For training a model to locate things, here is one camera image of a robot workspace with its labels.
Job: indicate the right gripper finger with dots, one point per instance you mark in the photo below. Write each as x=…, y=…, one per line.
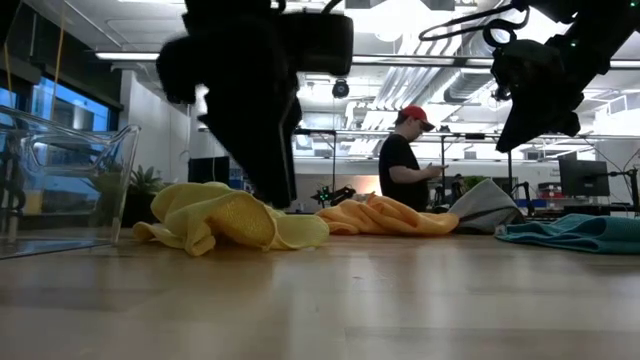
x=550, y=125
x=517, y=120

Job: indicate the teal microfiber towel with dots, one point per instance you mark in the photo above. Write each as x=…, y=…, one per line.
x=575, y=232

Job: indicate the large glass window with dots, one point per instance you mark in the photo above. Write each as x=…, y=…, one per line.
x=75, y=110

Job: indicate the black computer monitor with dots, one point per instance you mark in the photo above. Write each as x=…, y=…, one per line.
x=584, y=177
x=208, y=170

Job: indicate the small potted succulent plant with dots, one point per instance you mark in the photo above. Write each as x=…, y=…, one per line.
x=145, y=181

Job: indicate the yellow microfiber towel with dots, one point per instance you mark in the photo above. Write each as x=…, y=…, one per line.
x=225, y=215

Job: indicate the background black rig frame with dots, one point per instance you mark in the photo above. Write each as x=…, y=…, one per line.
x=442, y=150

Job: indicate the background black robot arm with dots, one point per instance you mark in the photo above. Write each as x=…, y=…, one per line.
x=335, y=195

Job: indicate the person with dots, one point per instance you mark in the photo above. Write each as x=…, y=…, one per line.
x=400, y=170

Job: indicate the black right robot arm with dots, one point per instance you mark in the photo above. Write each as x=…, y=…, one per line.
x=600, y=30

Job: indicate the black round ceiling camera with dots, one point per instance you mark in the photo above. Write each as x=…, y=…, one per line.
x=341, y=89

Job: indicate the orange microfiber towel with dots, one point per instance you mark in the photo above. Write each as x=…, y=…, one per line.
x=390, y=217

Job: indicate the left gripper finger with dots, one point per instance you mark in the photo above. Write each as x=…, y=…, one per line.
x=250, y=150
x=320, y=45

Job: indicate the clear plastic bin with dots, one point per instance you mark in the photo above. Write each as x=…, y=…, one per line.
x=120, y=150

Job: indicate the grey microfiber towel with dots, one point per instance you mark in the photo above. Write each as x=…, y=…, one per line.
x=485, y=205

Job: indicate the long ceiling light strip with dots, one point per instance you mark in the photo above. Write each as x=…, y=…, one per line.
x=127, y=56

